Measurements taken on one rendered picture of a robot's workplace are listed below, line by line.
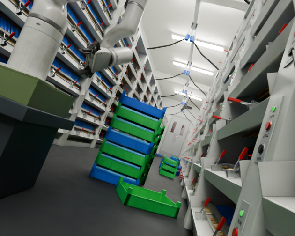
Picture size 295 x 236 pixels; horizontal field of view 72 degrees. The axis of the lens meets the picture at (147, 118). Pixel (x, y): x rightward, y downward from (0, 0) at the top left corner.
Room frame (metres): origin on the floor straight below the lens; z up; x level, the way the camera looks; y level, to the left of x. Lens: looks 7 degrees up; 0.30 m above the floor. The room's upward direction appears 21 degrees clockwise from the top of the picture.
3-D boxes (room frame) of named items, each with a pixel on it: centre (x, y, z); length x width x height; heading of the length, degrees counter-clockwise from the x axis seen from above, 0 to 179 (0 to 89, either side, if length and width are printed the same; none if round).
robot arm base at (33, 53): (0.68, 0.44, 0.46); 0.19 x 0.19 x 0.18
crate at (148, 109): (1.38, 0.06, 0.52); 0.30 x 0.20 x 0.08; 95
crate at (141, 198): (1.13, -0.15, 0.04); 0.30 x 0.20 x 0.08; 109
